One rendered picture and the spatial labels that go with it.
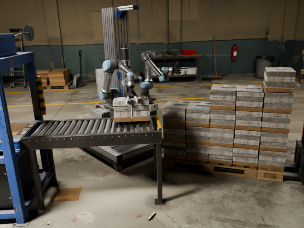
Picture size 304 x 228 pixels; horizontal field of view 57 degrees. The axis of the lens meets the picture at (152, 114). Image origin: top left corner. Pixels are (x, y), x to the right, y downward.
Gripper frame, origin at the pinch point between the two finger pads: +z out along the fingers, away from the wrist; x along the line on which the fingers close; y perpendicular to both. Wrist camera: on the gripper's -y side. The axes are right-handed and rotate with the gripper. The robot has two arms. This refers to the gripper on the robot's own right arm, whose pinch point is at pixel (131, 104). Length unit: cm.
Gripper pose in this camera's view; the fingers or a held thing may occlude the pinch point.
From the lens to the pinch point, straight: 284.5
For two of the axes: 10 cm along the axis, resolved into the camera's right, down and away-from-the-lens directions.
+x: -10.0, 0.6, -0.4
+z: 0.7, 9.5, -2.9
